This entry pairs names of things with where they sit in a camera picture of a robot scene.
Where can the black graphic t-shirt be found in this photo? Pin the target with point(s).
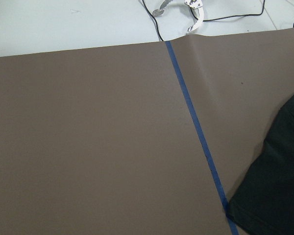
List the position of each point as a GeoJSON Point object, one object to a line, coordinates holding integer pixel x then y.
{"type": "Point", "coordinates": [263, 204]}

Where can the brown paper table cover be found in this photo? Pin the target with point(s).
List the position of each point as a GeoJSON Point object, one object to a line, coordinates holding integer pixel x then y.
{"type": "Point", "coordinates": [144, 139]}

